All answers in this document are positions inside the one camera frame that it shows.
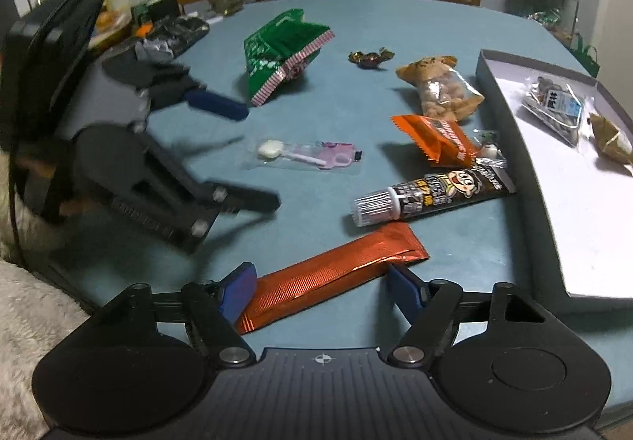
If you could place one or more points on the metal rack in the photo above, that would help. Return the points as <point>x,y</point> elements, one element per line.
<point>544,0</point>

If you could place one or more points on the orange snack packet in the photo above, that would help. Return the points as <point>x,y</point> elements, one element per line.
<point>435,133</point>

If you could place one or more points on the grey cardboard box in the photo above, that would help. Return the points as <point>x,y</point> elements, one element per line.
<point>568,203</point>

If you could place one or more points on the small black box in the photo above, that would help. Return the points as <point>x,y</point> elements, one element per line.
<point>163,7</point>

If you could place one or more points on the green paper bag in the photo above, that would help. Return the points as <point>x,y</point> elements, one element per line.
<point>586,54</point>

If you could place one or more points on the long orange foil packet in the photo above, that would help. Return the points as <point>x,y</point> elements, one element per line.
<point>326,267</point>

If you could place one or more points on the brown wrapped candy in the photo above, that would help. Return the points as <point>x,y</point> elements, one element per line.
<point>368,59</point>

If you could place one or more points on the small clear candy packet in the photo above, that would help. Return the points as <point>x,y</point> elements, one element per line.
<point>489,151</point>

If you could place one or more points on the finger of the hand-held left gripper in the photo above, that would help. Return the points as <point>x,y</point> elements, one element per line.
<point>237,198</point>
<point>217,105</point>

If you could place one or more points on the green snack bag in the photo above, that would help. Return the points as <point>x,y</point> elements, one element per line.
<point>277,49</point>

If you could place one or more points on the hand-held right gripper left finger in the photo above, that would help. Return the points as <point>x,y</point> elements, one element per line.
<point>238,289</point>

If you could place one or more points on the clear lollipop packet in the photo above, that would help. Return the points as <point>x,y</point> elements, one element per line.
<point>296,154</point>

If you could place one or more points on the black plastic tray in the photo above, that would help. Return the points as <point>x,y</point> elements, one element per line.
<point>178,32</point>

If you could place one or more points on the pile of wrapped candies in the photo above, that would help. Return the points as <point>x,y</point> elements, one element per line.
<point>544,17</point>

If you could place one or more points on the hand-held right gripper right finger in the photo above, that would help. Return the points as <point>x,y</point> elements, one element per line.
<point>406,291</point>

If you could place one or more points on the white fleece cloth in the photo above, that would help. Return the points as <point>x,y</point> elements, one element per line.
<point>29,311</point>

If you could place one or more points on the clear seed packet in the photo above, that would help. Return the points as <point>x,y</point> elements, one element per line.
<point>554,111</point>

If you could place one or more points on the clear orange peanut bag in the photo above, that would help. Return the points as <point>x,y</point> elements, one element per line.
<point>445,91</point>

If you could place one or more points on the gold wrapped candy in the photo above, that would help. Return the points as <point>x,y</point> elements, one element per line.
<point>611,138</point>

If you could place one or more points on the glass ashtray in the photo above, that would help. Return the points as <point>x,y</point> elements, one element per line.
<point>225,0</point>

